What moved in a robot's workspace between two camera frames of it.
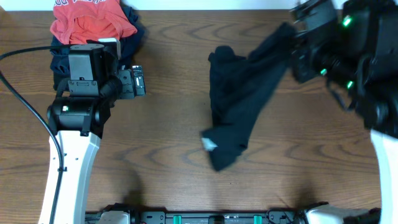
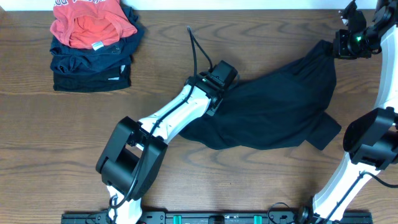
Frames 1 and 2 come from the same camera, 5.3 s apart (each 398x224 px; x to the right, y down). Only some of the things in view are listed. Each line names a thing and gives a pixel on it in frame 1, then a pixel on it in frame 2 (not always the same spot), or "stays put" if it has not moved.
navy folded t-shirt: x=129 y=45 stays put
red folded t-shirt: x=76 y=21 stays put
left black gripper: x=94 y=46 → x=218 y=101
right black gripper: x=302 y=35 → x=339 y=49
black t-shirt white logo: x=239 y=86 → x=286 y=107
